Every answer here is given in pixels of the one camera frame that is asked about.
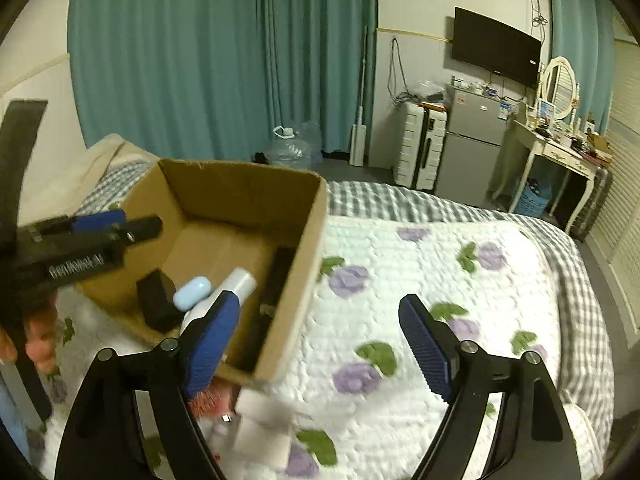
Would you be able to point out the white slatted door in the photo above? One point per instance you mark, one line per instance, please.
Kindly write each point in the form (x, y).
(625, 160)

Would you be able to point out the white floral quilt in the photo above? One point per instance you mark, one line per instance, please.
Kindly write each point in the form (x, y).
(425, 265)

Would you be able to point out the small black box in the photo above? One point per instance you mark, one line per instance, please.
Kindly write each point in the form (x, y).
(157, 300)

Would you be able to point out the light blue earbuds case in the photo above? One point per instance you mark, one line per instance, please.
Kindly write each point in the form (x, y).
(192, 294)

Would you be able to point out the white dressing table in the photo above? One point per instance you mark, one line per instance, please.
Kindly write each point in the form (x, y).
(550, 152)

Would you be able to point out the beige pillow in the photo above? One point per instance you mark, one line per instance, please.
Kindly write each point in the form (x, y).
(107, 157)

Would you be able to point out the small white box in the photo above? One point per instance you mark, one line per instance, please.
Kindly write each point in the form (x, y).
(262, 425)

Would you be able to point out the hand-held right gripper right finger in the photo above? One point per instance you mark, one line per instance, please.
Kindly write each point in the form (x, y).
(424, 347)

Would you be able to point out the blue plastic basket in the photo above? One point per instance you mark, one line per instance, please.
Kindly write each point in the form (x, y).
(532, 200)

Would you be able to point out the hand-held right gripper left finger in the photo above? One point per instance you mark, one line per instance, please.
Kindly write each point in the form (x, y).
(212, 342)

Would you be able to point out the wide teal curtain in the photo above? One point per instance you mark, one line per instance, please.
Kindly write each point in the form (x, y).
(200, 50)

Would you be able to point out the white plastic bottle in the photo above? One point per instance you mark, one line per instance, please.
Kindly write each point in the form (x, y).
(240, 282)

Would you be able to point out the red packet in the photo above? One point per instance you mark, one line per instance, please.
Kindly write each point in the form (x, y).
(220, 397)

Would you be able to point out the cardboard box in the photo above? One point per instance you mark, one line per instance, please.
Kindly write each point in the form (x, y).
(300, 270)

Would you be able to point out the person's left hand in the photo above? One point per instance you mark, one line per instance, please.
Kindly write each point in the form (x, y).
(41, 335)

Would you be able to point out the white suitcase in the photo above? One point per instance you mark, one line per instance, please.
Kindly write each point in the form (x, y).
(415, 145)

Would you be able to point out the clear water jug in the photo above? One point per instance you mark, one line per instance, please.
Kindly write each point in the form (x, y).
(292, 152)

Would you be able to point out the black wall television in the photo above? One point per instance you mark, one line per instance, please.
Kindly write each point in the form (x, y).
(495, 45)

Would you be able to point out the narrow teal curtain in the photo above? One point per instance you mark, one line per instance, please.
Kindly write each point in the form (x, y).
(575, 35)

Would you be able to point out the white flat mop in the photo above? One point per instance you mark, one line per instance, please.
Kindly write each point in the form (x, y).
(359, 145)

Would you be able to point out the long black box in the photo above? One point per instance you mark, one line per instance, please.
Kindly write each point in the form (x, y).
(274, 280)

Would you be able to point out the grey refrigerator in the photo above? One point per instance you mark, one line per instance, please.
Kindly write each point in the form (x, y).
(470, 145)

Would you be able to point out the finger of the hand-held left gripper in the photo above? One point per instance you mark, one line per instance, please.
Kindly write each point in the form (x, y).
(100, 220)
(142, 227)

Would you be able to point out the oval vanity mirror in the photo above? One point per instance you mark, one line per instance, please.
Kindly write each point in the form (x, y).
(561, 87)

